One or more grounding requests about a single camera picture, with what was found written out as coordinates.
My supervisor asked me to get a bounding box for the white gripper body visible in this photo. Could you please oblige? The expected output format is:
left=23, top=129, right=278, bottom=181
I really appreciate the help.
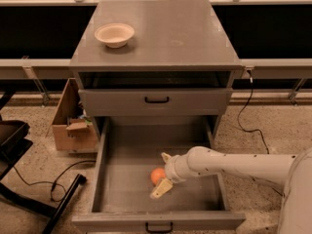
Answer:
left=165, top=155, right=192, bottom=183

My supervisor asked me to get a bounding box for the orange fruit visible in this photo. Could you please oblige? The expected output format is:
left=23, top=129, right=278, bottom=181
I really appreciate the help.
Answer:
left=150, top=168, right=166, bottom=185

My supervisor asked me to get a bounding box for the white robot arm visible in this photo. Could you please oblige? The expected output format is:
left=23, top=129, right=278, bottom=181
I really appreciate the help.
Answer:
left=150, top=146, right=312, bottom=234

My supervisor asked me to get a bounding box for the open grey drawer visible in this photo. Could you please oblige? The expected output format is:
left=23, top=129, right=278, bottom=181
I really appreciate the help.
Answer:
left=72, top=116, right=245, bottom=234

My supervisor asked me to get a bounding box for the closed grey upper drawer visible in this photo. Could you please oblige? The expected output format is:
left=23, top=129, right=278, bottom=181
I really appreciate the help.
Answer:
left=79, top=89, right=231, bottom=116

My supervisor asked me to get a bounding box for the grey drawer cabinet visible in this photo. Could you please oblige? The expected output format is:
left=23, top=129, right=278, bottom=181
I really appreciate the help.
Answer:
left=70, top=0, right=242, bottom=131

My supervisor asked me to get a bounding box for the open cardboard box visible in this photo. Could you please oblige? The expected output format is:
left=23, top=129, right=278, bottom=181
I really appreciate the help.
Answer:
left=52, top=79, right=98, bottom=152

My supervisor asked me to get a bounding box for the beige paper bowl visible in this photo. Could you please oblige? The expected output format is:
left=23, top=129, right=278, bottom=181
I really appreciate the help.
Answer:
left=95, top=23, right=135, bottom=49

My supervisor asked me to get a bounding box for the black chair base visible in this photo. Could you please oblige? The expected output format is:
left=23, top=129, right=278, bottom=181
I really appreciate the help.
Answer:
left=0, top=95, right=94, bottom=234

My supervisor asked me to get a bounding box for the black cable on left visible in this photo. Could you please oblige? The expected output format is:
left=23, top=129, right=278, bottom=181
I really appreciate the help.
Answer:
left=12, top=159, right=97, bottom=203

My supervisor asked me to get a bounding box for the black power adapter with cable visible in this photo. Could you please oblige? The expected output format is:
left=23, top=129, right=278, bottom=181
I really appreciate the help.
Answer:
left=236, top=69, right=271, bottom=155

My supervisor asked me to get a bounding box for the grey railing frame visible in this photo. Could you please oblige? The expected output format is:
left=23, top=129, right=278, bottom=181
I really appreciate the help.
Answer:
left=0, top=0, right=312, bottom=107

